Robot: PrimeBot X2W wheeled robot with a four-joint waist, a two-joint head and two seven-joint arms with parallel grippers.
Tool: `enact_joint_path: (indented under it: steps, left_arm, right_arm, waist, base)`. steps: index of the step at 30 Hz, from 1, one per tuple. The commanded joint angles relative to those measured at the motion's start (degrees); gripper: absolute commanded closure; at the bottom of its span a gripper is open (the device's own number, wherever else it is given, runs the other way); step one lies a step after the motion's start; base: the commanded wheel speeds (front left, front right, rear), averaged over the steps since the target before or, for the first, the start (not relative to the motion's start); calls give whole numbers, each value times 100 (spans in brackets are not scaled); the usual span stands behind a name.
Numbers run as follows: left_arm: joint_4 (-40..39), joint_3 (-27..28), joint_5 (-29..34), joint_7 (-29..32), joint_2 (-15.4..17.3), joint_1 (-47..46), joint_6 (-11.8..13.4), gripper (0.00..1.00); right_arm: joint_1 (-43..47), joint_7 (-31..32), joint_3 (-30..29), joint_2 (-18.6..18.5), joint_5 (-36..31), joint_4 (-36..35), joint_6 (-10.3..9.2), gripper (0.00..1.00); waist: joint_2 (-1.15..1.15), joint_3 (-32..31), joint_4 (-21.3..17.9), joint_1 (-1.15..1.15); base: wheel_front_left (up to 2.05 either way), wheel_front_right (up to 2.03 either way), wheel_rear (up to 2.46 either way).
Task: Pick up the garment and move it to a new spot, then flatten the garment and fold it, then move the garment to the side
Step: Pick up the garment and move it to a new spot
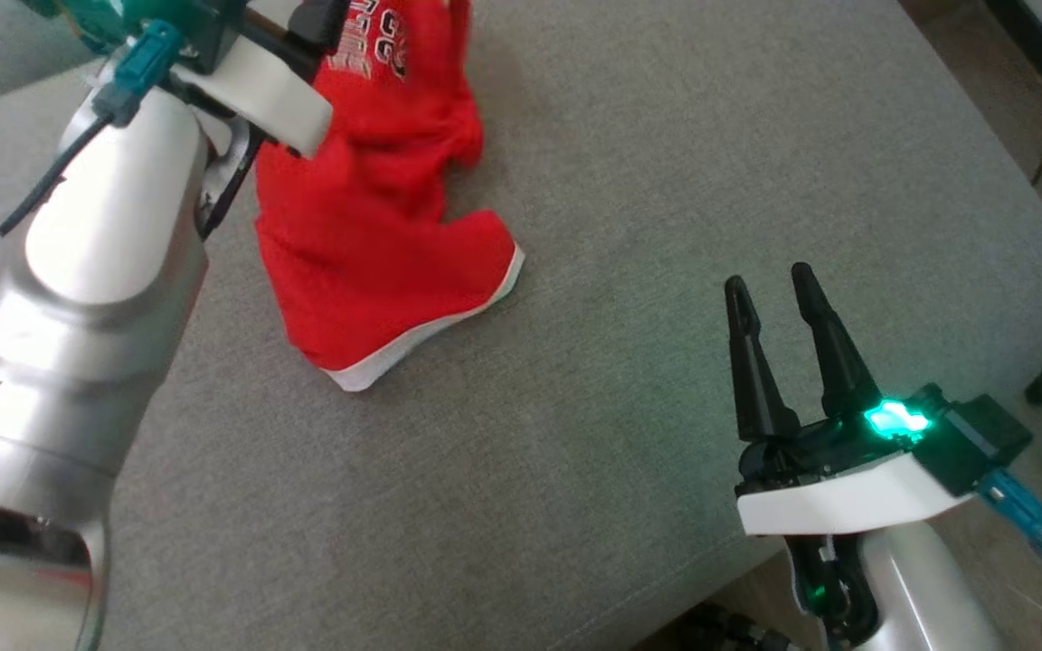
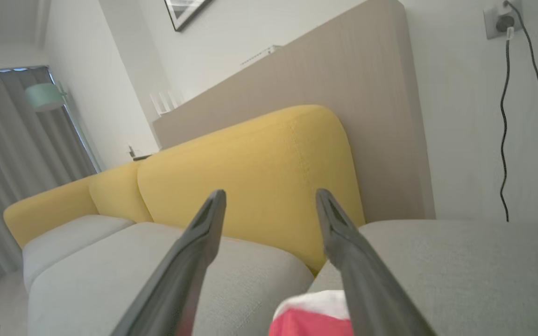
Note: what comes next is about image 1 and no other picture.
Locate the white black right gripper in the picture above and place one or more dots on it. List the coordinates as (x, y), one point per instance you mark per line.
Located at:
(838, 497)

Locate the teal camera connector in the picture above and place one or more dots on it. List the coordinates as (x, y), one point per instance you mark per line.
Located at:
(137, 72)
(1018, 511)

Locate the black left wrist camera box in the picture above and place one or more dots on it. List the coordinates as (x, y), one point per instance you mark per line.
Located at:
(204, 23)

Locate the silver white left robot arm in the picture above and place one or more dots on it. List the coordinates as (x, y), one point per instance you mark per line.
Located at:
(78, 298)

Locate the red shorts with white hem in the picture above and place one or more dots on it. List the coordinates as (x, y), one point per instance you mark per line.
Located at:
(367, 235)

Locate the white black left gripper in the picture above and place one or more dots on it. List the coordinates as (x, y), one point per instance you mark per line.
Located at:
(268, 90)

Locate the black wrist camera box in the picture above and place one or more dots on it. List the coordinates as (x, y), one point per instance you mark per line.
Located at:
(982, 438)
(204, 23)

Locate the teal left camera connector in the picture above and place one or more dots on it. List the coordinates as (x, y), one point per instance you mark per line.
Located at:
(137, 72)

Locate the teal right camera connector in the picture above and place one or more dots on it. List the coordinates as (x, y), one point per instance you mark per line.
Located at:
(1018, 511)

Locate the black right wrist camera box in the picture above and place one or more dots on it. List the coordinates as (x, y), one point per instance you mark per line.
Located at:
(982, 438)

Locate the grey fabric sofa seat cushion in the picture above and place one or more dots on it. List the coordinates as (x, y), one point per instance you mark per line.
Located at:
(593, 298)

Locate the dark robot base part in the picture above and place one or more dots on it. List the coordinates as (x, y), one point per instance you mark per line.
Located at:
(729, 628)

